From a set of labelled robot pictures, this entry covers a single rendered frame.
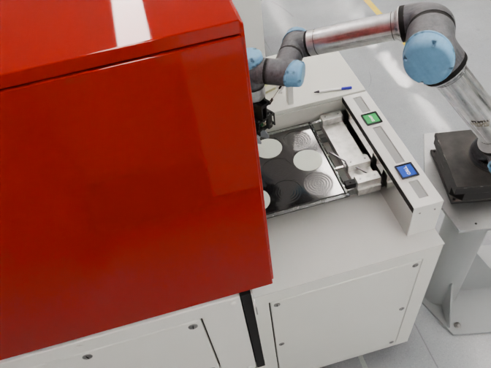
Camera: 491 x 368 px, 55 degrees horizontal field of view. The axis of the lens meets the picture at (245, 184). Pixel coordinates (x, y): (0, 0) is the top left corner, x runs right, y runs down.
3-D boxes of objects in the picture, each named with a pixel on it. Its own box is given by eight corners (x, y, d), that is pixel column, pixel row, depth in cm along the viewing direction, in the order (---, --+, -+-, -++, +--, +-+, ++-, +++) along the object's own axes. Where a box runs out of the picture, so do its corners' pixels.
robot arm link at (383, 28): (454, -19, 121) (279, 22, 145) (452, 4, 115) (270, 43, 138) (459, 20, 128) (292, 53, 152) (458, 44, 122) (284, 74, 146)
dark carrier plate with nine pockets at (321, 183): (240, 221, 150) (240, 220, 149) (218, 149, 172) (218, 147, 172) (343, 193, 153) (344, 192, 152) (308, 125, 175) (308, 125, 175)
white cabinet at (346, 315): (267, 391, 201) (248, 301, 140) (219, 217, 265) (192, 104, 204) (408, 349, 207) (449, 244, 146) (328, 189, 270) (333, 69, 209)
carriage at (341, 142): (357, 196, 157) (358, 190, 155) (319, 126, 181) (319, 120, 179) (380, 190, 158) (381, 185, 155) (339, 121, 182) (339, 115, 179)
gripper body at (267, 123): (259, 138, 151) (256, 109, 142) (240, 126, 155) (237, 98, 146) (276, 125, 154) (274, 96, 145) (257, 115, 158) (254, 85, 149)
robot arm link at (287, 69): (308, 47, 136) (271, 44, 139) (299, 71, 129) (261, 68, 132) (308, 69, 142) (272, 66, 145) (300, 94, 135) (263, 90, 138)
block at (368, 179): (357, 189, 155) (358, 182, 153) (353, 182, 157) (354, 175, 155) (380, 182, 156) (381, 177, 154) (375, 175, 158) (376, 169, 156)
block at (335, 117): (322, 126, 176) (322, 120, 174) (319, 120, 179) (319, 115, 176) (343, 121, 177) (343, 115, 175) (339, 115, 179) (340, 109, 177)
